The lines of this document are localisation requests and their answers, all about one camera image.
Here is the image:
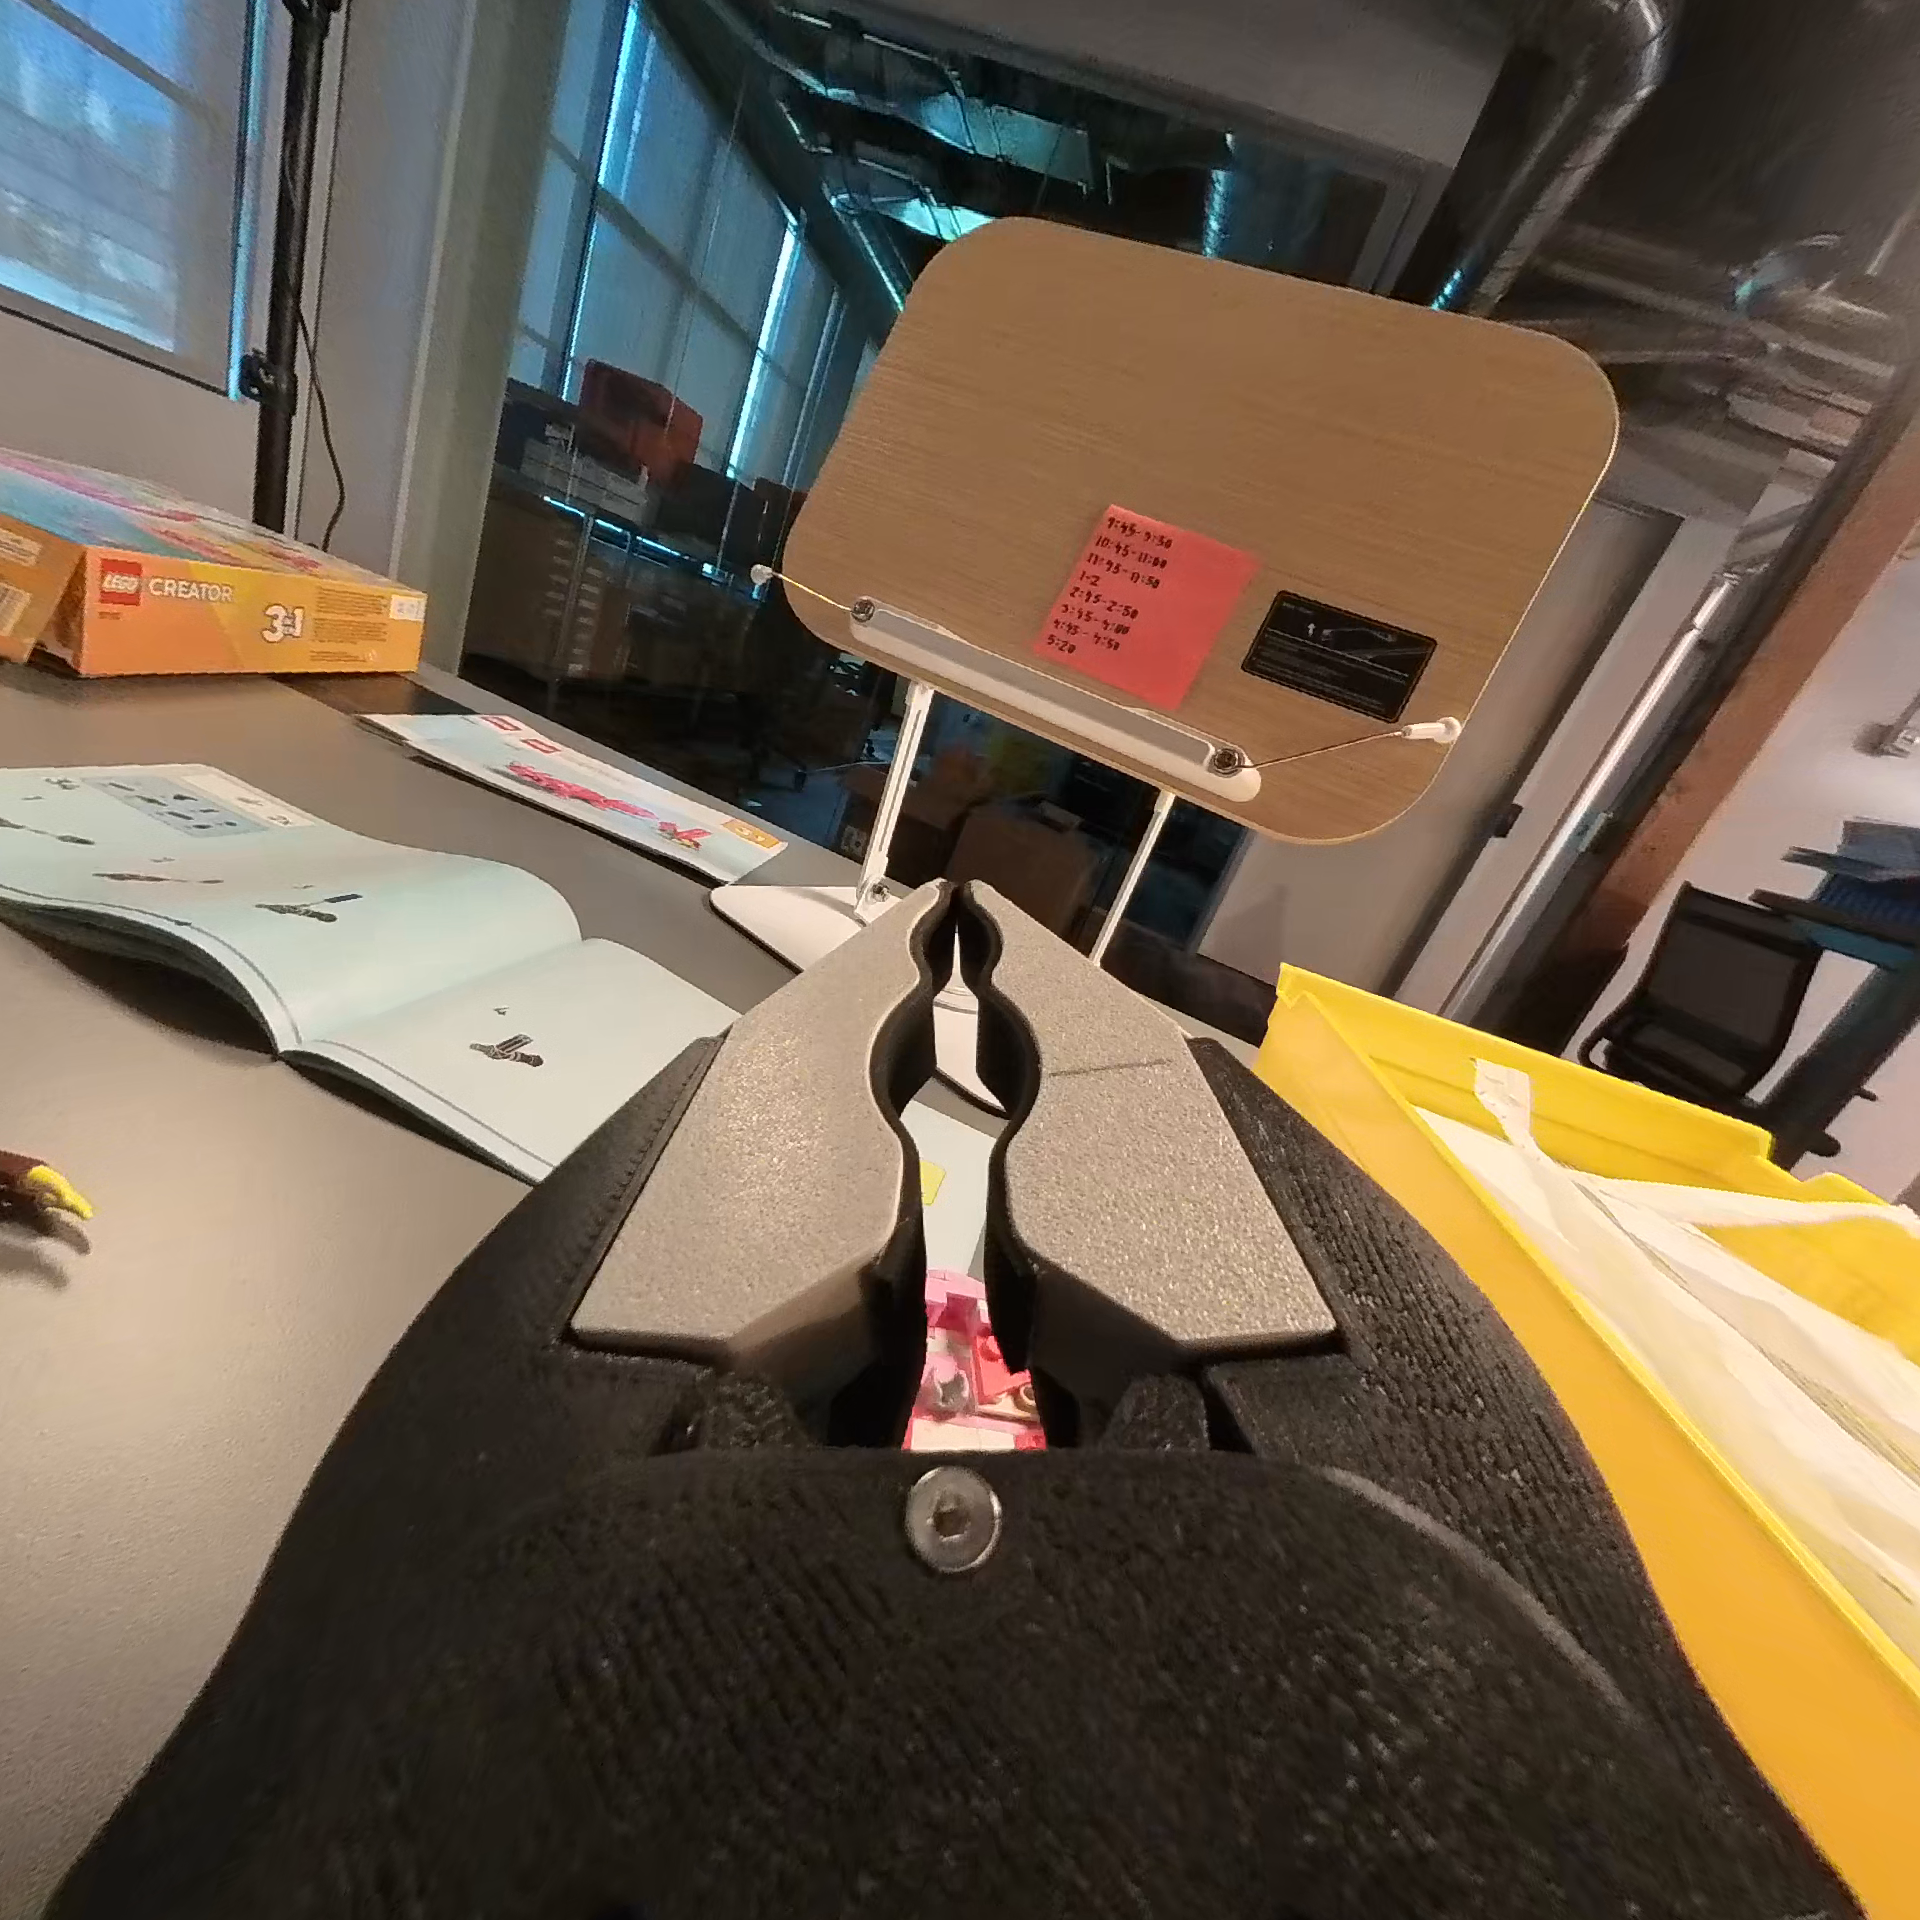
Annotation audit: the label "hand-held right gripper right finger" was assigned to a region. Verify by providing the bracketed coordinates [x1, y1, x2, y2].
[960, 879, 1338, 1397]

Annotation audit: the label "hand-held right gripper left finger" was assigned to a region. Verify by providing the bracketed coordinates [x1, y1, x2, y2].
[568, 879, 958, 1389]

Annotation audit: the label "pink toy brick model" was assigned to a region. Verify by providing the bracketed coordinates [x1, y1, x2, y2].
[903, 1267, 1050, 1454]

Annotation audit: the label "closed instruction booklet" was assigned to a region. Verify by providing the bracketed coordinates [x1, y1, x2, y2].
[359, 710, 787, 885]

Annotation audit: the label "open instruction booklet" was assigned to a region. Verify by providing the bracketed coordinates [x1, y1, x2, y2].
[0, 762, 739, 1186]

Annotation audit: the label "yellow plastic bin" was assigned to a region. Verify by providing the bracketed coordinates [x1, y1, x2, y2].
[1254, 964, 1920, 1920]

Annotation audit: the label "clear plastic bags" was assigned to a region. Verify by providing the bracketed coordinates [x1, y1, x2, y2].
[1416, 1057, 1920, 1673]

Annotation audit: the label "pink sticky note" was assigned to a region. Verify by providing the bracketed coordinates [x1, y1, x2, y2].
[1030, 502, 1258, 707]

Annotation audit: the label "black office chair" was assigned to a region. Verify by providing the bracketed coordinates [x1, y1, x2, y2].
[1576, 882, 1823, 1157]

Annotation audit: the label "wooden book stand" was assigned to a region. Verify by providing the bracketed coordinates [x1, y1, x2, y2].
[710, 217, 1622, 1115]

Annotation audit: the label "brown and yellow toy piece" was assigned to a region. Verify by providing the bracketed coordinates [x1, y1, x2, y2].
[0, 1147, 95, 1229]

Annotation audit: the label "orange toy brick box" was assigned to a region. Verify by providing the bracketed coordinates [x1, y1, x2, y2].
[0, 449, 430, 682]

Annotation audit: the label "black tripod stand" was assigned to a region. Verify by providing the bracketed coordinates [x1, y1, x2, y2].
[239, 0, 345, 535]

